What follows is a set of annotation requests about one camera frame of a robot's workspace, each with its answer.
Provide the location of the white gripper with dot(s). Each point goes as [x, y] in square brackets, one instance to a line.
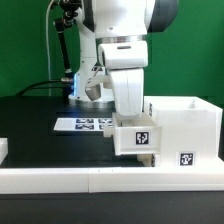
[124, 63]

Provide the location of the white drawer box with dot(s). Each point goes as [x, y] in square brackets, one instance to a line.
[134, 137]
[149, 160]

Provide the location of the white drawer cabinet frame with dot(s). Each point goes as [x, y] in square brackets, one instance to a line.
[190, 130]

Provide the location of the white front drawer box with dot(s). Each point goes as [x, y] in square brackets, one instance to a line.
[149, 160]

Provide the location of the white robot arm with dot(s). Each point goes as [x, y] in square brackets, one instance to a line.
[113, 21]

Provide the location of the white marker tag sheet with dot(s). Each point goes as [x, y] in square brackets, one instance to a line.
[82, 124]

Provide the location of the white left fence rail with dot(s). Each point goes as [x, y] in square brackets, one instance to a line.
[3, 152]

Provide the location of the white fence rail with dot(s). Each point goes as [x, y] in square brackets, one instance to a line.
[3, 152]
[97, 180]

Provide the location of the white front fence rail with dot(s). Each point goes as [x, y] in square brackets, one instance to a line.
[97, 180]

